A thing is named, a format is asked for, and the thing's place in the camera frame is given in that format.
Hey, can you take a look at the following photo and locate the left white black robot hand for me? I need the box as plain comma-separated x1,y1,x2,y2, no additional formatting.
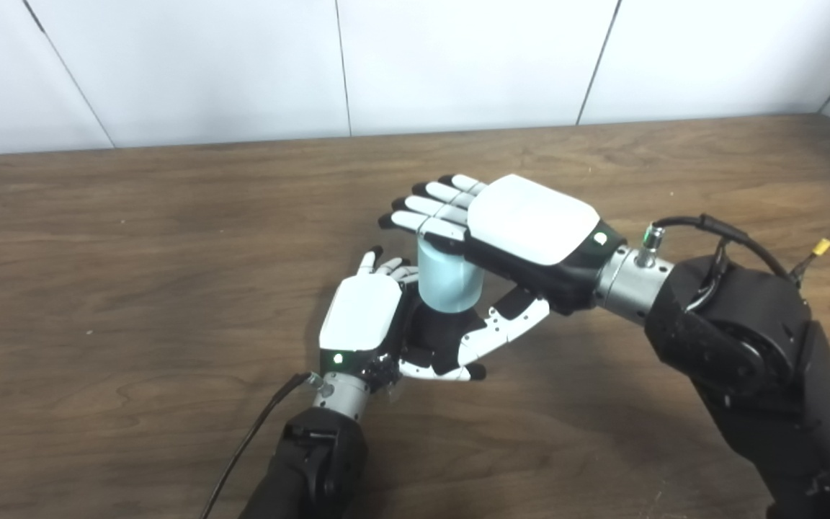
318,247,488,396

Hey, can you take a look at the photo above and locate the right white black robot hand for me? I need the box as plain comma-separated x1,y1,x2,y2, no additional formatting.
377,174,627,365

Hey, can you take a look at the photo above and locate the black flared nozzle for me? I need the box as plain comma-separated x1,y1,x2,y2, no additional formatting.
403,301,475,376

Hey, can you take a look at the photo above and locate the light blue cylinder cup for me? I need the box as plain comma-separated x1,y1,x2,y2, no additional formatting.
416,234,486,314

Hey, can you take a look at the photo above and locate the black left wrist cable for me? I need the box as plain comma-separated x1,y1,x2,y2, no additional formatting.
198,371,331,519

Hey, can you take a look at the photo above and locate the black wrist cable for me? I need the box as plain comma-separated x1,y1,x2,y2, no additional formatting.
198,371,331,519
641,213,796,283

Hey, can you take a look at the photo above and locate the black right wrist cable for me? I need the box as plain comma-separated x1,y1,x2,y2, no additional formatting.
641,213,796,283

